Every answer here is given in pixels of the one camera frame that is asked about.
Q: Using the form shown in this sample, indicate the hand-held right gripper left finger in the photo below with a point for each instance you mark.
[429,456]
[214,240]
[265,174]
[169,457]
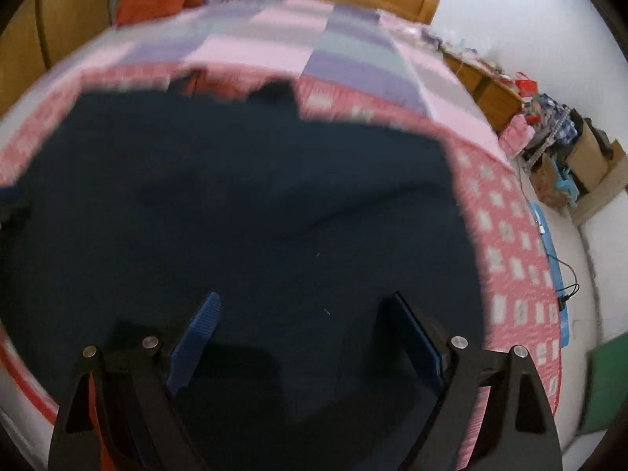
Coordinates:
[196,338]

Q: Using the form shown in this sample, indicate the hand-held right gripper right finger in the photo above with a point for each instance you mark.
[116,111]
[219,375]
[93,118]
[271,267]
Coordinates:
[417,338]

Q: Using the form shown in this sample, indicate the large dark sweatshirt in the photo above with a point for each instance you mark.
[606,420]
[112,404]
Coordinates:
[245,196]

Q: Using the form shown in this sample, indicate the blue plaid clothes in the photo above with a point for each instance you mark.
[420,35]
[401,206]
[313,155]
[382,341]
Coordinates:
[552,120]

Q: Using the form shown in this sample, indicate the blue floor mat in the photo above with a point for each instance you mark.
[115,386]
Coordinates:
[552,255]

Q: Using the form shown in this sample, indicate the green board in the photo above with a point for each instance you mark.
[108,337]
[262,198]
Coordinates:
[606,382]

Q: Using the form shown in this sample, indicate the small cardboard box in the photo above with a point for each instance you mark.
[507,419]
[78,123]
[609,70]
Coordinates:
[547,181]

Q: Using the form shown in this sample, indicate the turquoise plastic stool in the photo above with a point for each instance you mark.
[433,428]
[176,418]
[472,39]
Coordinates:
[566,181]

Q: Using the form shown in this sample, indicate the pink soft bag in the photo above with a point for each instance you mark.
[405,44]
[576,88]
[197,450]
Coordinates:
[515,138]

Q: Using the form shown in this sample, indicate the large cardboard box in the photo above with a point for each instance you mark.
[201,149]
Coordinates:
[591,159]

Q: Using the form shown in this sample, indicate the wooden bedside cabinet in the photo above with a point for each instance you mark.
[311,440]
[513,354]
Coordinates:
[495,100]

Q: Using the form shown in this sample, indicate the pile of small clutter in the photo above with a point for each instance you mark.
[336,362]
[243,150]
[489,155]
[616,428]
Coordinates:
[466,51]

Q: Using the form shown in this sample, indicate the patchwork checked bed sheet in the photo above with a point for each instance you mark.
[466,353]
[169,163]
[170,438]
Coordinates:
[343,49]

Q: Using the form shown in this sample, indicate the wooden wardrobe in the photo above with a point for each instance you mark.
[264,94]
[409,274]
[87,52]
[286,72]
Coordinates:
[73,10]

